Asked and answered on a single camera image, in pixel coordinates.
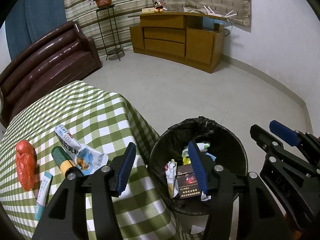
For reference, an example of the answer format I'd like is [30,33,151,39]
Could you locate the black trash bin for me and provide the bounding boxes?
[148,116,248,216]

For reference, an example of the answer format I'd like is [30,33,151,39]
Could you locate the orange plastic bag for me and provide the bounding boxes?
[16,140,36,191]

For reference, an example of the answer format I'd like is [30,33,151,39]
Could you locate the white teal toothpaste tube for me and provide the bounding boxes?
[35,171,53,221]

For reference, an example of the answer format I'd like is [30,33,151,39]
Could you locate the green yellow bottle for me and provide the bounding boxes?
[52,146,84,179]

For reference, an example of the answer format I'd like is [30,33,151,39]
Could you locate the green checkered tablecloth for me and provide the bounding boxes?
[1,81,186,239]

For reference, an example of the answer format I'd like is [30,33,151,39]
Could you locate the black metal plant stand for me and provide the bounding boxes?
[95,4,126,62]

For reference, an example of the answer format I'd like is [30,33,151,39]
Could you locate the dark brown leather sofa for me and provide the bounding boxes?
[1,21,103,127]

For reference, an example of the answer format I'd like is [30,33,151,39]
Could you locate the blue white snack bag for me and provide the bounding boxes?
[54,125,108,175]

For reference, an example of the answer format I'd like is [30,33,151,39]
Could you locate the green striped curtain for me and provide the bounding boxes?
[62,0,154,53]

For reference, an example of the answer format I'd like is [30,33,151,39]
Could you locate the black cigarette box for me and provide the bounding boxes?
[176,164,202,199]

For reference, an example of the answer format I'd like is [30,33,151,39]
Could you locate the flat box on cabinet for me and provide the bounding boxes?
[142,8,157,14]

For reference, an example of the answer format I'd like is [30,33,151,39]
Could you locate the blue curtain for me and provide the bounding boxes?
[5,0,67,60]

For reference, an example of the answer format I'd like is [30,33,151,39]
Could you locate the mickey mouse plush toy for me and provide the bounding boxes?
[154,1,166,12]

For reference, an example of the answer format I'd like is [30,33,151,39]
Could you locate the wooden TV cabinet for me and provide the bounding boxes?
[130,12,226,73]

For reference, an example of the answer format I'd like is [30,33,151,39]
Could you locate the white wifi router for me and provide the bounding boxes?
[183,5,238,18]

